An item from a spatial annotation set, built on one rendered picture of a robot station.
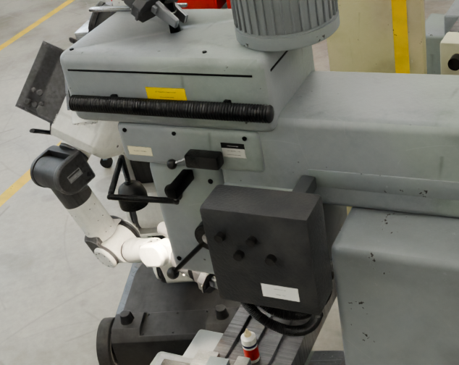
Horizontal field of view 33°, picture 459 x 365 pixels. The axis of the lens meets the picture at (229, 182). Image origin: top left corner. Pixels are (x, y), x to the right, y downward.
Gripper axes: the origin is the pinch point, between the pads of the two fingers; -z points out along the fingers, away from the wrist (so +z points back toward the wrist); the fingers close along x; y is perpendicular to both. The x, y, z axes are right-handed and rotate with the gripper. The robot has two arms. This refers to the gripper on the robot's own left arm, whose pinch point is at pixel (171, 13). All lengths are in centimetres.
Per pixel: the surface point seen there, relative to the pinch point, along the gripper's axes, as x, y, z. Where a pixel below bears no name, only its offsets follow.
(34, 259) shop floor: -58, -279, 98
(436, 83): -20, 10, -50
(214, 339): -7, -104, -36
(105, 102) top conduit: 18.3, -13.0, -2.3
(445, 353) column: 5, -19, -83
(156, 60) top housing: 11.4, -0.9, -7.4
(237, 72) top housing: 6.7, 5.8, -22.7
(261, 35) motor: 2.1, 12.5, -22.4
